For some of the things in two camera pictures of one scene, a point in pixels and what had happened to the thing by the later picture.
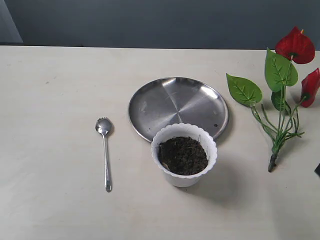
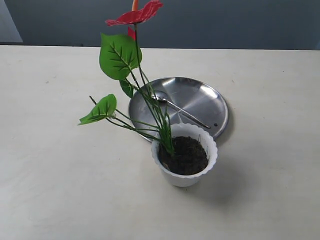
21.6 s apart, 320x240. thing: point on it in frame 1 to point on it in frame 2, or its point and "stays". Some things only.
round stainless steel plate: (174, 100) stays
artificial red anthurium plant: (281, 73) to (121, 57)
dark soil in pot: (183, 155) stays
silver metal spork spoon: (105, 126) to (162, 95)
